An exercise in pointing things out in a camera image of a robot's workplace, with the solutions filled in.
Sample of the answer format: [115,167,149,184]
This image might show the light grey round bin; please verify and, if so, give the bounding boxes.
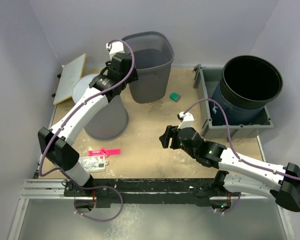
[72,73,129,141]

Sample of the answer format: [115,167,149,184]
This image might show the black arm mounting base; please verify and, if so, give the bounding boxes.
[61,178,239,208]

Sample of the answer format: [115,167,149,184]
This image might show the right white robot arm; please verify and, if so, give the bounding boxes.
[159,125,300,213]

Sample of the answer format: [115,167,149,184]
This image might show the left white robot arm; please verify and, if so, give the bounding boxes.
[38,52,138,196]

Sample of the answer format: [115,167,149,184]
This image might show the dark grey mesh basket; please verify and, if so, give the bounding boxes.
[122,31,174,104]

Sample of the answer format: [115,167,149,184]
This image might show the small green block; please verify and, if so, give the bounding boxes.
[169,92,181,102]

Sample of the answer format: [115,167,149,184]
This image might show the small whiteboard yellow edge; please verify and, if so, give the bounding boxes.
[53,53,87,106]

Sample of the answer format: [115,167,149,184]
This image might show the grey rectangular plastic crate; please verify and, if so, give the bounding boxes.
[193,64,274,139]

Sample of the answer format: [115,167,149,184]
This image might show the pink plastic clip tool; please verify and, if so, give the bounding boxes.
[88,148,121,157]

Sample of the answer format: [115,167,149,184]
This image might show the large black round bucket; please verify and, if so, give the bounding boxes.
[209,55,283,126]

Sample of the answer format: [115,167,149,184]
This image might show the white printed card package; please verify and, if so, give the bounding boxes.
[78,155,109,173]

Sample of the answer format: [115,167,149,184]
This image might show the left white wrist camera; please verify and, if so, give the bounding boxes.
[106,41,125,60]

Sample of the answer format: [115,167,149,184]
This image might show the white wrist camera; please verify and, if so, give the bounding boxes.
[177,112,195,130]
[106,41,125,60]

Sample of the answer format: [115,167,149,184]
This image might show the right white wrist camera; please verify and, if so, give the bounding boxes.
[177,112,195,130]

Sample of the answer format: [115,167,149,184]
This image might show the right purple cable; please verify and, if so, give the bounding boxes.
[179,98,300,215]

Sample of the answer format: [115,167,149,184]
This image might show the purple cable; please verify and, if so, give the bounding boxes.
[179,98,300,215]
[38,39,136,222]

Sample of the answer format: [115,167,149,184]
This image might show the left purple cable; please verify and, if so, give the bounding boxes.
[38,39,136,222]

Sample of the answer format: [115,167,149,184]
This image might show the aluminium table frame rail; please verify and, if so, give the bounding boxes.
[7,134,66,240]

